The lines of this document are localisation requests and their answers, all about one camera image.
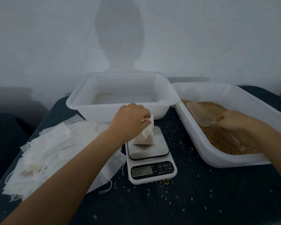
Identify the person's left hand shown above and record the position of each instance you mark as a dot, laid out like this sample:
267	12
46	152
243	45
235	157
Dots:
129	123

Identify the person's right hand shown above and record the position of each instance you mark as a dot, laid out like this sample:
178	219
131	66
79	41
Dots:
234	121

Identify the brown grain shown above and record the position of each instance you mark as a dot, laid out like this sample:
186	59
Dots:
220	138

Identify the white mesh bag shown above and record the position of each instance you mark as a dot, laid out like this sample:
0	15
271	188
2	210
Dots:
146	137

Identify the white plastic tub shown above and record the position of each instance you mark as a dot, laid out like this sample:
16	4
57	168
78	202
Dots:
121	96

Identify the clear plastic scoop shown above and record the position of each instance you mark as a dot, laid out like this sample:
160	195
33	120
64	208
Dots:
199	113

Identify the white tray of grain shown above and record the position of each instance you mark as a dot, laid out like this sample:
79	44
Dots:
196	147

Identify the pile of white bags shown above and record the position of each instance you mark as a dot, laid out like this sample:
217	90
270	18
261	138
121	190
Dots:
42	159

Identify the person's right forearm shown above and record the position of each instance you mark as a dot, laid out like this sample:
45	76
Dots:
274	150

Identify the person's left forearm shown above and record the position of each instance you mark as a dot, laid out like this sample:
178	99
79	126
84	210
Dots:
61	185

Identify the white digital kitchen scale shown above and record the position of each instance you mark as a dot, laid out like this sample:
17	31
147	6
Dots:
152	170

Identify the dark blue tablecloth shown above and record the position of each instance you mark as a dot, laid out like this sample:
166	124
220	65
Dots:
2	143
210	199

